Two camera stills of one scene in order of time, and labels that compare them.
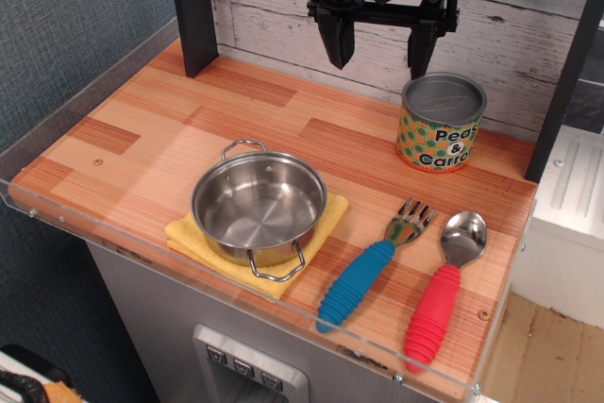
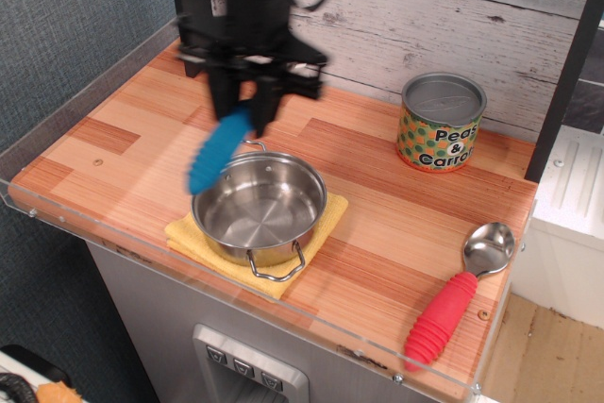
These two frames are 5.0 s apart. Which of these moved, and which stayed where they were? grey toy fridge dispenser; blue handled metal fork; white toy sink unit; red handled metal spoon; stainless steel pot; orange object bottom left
Moved: red handled metal spoon; blue handled metal fork
Stayed: white toy sink unit; stainless steel pot; grey toy fridge dispenser; orange object bottom left
